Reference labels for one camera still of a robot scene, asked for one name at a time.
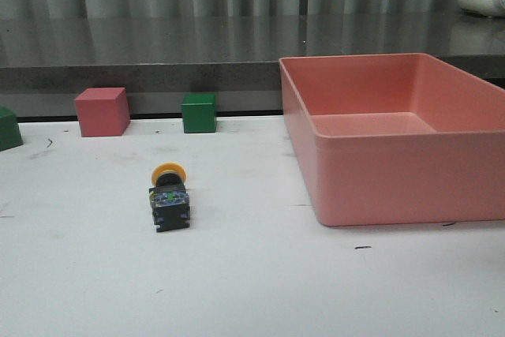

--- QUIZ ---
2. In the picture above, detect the yellow push button switch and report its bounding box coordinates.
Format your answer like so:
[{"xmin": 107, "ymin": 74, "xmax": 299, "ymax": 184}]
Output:
[{"xmin": 148, "ymin": 163, "xmax": 191, "ymax": 233}]

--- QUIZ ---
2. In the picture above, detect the right green cube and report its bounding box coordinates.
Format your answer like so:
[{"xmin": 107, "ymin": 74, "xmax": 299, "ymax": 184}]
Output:
[{"xmin": 181, "ymin": 93, "xmax": 217, "ymax": 133}]

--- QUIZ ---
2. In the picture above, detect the green cube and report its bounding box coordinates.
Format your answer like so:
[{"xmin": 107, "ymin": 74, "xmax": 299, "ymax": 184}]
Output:
[
  {"xmin": 181, "ymin": 93, "xmax": 217, "ymax": 133},
  {"xmin": 0, "ymin": 107, "xmax": 23, "ymax": 152}
]

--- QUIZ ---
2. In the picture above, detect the pink plastic bin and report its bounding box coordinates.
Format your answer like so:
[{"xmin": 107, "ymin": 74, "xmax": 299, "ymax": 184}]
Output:
[{"xmin": 279, "ymin": 54, "xmax": 504, "ymax": 227}]

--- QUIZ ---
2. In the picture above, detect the far pink cube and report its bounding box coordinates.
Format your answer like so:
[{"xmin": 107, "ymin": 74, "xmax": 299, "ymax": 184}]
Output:
[{"xmin": 74, "ymin": 88, "xmax": 130, "ymax": 137}]

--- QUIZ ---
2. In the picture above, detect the grey stone counter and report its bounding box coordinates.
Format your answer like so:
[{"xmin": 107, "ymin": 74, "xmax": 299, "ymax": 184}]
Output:
[{"xmin": 1, "ymin": 12, "xmax": 504, "ymax": 121}]

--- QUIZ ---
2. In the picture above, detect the left green cube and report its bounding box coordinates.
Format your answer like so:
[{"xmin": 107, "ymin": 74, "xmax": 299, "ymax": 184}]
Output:
[{"xmin": 0, "ymin": 107, "xmax": 23, "ymax": 152}]

